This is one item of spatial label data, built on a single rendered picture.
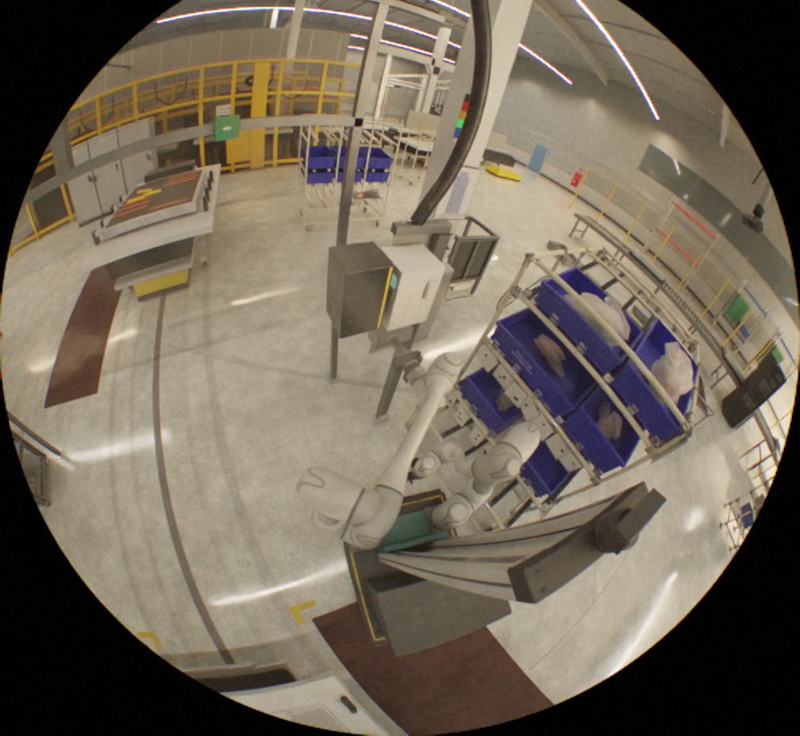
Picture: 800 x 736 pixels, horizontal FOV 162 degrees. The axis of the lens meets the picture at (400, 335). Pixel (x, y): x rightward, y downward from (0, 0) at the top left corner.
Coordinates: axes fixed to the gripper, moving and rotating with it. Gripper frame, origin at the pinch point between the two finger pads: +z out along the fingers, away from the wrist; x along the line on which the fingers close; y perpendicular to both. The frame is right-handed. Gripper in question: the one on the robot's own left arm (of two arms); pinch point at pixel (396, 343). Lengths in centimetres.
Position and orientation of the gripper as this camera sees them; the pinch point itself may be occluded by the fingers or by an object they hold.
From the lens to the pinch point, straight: 132.5
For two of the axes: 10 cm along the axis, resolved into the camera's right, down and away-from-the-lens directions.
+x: -8.6, 2.4, -4.6
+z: -4.8, -7.1, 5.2
